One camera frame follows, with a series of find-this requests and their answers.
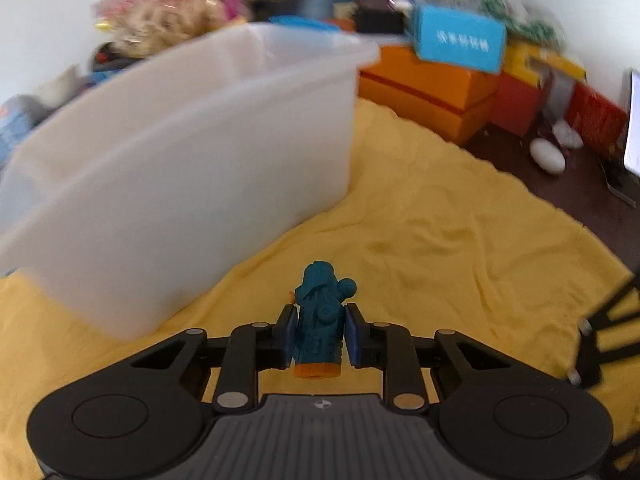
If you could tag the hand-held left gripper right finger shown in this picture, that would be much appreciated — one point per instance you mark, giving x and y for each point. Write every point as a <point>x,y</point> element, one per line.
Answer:
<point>352,335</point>

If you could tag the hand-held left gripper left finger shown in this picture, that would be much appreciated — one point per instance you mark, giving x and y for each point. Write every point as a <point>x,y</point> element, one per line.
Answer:
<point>286,332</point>

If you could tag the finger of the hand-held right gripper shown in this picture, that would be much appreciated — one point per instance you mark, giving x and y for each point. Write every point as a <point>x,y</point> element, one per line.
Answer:
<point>607,315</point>
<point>587,362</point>

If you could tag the teal toy figure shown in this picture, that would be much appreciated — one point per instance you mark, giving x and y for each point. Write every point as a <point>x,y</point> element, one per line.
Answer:
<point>317,320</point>

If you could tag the white plastic container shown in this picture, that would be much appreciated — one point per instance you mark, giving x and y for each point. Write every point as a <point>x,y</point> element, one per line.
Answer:
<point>175,160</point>

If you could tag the yellow cloth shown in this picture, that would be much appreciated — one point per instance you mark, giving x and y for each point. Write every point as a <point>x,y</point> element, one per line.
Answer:
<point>450,260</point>

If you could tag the white oval object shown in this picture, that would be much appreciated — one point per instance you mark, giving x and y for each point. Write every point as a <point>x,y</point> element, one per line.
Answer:
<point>547,156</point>

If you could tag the orange red box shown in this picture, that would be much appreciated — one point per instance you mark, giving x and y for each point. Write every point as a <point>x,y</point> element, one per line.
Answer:
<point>515,105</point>

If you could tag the yellow box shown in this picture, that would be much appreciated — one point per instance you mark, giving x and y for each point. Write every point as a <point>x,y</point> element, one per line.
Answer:
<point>542,60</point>

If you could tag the light blue box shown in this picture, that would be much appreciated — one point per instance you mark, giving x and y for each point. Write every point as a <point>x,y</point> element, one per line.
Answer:
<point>460,37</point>

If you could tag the black box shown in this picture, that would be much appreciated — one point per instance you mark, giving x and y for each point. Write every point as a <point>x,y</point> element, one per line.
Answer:
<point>377,20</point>

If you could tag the red black toy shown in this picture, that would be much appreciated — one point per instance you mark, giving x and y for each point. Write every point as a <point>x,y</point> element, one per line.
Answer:
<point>107,57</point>

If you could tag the blue grey can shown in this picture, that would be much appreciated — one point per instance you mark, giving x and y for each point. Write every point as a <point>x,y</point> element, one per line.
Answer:
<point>315,5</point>

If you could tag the silver green tinsel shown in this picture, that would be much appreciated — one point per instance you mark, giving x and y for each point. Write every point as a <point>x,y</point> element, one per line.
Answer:
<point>500,0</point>

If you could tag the pink toy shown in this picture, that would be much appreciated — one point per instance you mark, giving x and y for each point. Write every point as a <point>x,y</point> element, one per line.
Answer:
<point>232,0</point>

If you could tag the clear snack bag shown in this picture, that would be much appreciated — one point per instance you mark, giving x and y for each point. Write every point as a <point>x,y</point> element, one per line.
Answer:
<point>160,15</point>

